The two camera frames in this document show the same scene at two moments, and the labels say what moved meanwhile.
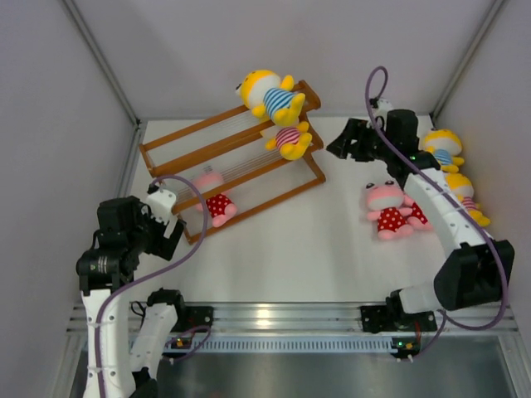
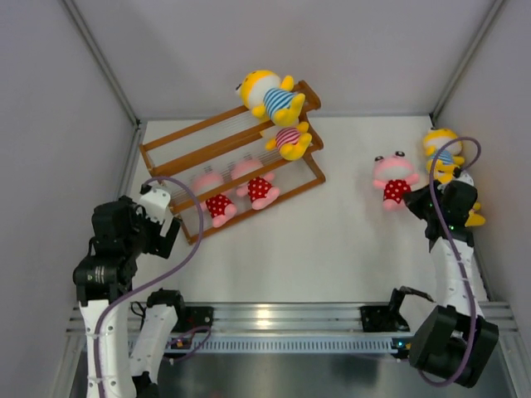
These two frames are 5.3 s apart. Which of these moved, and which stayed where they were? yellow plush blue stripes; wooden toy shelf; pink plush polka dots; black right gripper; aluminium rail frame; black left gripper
Moved: pink plush polka dots; black right gripper
Stayed: aluminium rail frame; black left gripper; wooden toy shelf; yellow plush blue stripes
